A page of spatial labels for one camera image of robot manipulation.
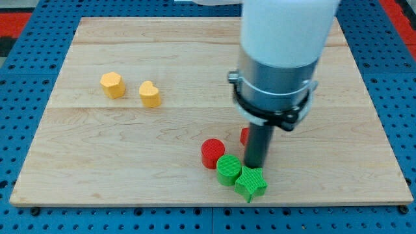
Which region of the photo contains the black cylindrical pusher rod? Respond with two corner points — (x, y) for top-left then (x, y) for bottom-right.
(244, 123), (274, 168)

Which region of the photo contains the green star block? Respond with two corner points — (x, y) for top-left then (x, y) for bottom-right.
(234, 166), (268, 203)

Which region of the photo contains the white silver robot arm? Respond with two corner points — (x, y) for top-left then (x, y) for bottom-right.
(228, 0), (340, 168)

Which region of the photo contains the red block behind rod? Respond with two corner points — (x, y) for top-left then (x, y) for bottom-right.
(240, 127), (250, 146)

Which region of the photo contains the green cylinder block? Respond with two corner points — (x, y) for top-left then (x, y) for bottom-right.
(216, 154), (242, 186)

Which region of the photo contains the red cylinder block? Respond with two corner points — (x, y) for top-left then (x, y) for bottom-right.
(201, 138), (226, 169)

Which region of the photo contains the yellow heart block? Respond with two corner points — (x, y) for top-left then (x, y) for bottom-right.
(139, 81), (162, 108)

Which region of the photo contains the light wooden board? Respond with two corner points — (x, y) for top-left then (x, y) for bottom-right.
(10, 17), (413, 207)

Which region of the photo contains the yellow hexagon block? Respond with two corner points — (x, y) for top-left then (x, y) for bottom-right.
(100, 71), (125, 99)

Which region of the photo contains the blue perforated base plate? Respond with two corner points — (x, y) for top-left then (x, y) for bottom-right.
(1, 1), (415, 233)

